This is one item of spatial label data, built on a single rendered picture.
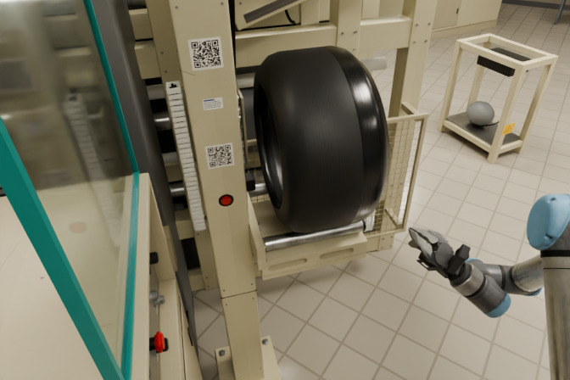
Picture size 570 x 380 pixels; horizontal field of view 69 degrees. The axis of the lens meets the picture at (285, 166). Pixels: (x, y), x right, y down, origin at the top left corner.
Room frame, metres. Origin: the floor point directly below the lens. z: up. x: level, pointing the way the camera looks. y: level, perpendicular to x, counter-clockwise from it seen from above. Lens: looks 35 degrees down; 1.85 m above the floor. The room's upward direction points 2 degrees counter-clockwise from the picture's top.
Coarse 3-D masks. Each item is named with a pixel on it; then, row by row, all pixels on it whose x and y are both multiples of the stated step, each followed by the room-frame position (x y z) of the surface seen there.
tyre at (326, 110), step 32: (288, 64) 1.04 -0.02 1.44; (320, 64) 1.04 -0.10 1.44; (352, 64) 1.05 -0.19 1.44; (256, 96) 1.24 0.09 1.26; (288, 96) 0.95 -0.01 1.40; (320, 96) 0.94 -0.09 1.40; (352, 96) 0.95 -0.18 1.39; (256, 128) 1.26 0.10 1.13; (288, 128) 0.89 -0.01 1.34; (320, 128) 0.88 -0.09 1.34; (352, 128) 0.89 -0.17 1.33; (384, 128) 0.93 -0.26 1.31; (288, 160) 0.86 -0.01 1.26; (320, 160) 0.84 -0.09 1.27; (352, 160) 0.86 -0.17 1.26; (384, 160) 0.88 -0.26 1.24; (288, 192) 0.85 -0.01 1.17; (320, 192) 0.82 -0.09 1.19; (352, 192) 0.84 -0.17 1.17; (288, 224) 0.89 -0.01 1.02; (320, 224) 0.85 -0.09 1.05
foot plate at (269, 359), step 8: (264, 344) 1.13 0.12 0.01; (216, 352) 1.10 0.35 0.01; (224, 352) 1.09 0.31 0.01; (264, 352) 1.09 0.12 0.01; (272, 352) 1.09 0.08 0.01; (224, 360) 1.05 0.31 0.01; (264, 360) 1.05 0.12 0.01; (272, 360) 1.05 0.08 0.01; (224, 368) 1.02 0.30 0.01; (232, 368) 1.02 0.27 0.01; (264, 368) 1.01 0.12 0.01; (272, 368) 1.01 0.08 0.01; (224, 376) 0.98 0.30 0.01; (232, 376) 0.98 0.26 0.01; (272, 376) 0.98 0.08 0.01; (280, 376) 0.98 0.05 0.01
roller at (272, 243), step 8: (352, 224) 0.98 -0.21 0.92; (360, 224) 0.99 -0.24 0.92; (288, 232) 0.95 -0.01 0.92; (296, 232) 0.95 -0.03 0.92; (312, 232) 0.95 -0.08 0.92; (320, 232) 0.95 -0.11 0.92; (328, 232) 0.96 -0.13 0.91; (336, 232) 0.96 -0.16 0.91; (344, 232) 0.97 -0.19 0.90; (352, 232) 0.97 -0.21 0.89; (264, 240) 0.92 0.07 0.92; (272, 240) 0.92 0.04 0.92; (280, 240) 0.92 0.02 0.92; (288, 240) 0.92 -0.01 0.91; (296, 240) 0.93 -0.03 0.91; (304, 240) 0.93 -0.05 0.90; (312, 240) 0.94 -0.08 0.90; (272, 248) 0.91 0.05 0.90; (280, 248) 0.91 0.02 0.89
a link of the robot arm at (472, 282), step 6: (468, 264) 0.83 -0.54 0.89; (474, 270) 0.80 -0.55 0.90; (468, 276) 0.79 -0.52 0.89; (474, 276) 0.79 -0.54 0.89; (480, 276) 0.79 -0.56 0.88; (450, 282) 0.81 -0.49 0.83; (462, 282) 0.78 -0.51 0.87; (468, 282) 0.77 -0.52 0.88; (474, 282) 0.77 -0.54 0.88; (480, 282) 0.77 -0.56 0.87; (456, 288) 0.78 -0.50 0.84; (462, 288) 0.77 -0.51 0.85; (468, 288) 0.76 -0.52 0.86; (474, 288) 0.76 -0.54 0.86; (462, 294) 0.77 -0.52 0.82; (468, 294) 0.76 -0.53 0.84
